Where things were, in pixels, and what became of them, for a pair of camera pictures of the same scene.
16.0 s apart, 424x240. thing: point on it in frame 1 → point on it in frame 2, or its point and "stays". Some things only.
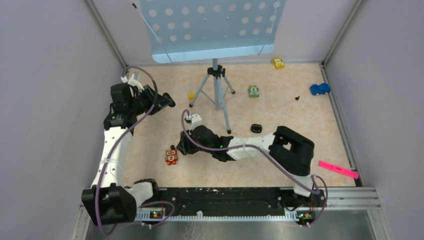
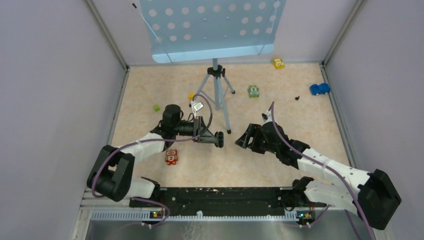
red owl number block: (171, 156) stays
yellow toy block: (278, 63) stays
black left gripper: (161, 101) → (204, 134)
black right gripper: (184, 145) → (254, 130)
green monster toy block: (253, 91) stays
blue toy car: (322, 88) stays
